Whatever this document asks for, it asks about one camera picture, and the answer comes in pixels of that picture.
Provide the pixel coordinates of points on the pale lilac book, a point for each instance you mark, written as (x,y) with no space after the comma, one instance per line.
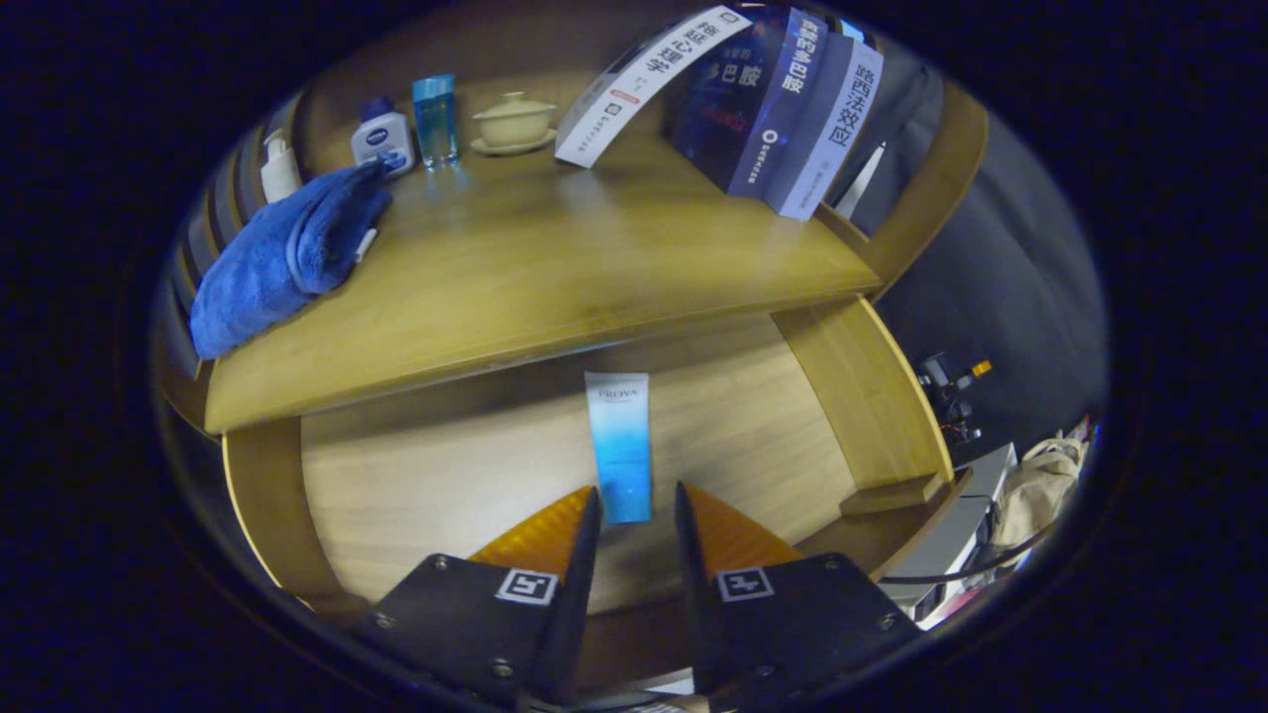
(832,129)

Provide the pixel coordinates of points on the beige lidded tea cup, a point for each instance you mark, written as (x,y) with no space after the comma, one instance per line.
(513,124)

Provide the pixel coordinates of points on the wooden cabinet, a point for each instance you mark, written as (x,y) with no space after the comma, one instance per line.
(941,168)

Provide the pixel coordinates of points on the clear blue bottle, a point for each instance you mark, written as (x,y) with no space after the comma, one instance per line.
(436,124)

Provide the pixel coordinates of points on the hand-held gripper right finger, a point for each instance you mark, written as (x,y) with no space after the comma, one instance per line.
(698,624)

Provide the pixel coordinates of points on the white book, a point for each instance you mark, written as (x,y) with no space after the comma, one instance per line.
(644,84)

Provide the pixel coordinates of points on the beige cloth bag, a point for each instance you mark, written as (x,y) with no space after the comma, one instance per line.
(1035,490)

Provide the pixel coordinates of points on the white pump bottle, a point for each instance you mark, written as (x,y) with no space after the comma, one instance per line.
(279,173)

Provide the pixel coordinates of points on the white bottle with blue cap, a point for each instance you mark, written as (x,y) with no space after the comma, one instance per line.
(381,139)

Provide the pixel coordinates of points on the wooden drawer with black knob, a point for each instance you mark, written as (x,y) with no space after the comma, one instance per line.
(446,465)

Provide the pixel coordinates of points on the black device with orange part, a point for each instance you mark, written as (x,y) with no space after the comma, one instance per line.
(946,391)

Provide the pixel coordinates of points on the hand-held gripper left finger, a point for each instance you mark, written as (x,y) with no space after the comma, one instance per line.
(565,634)

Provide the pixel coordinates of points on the wooden countertop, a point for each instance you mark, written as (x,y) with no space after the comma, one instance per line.
(545,257)

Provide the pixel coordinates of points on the blue cosmetic tube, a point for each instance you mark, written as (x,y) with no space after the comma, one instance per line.
(619,446)

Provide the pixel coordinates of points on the dark blue book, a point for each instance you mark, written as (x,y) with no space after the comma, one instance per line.
(733,109)

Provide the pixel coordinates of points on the blue folded towel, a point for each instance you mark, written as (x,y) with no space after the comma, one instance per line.
(277,257)

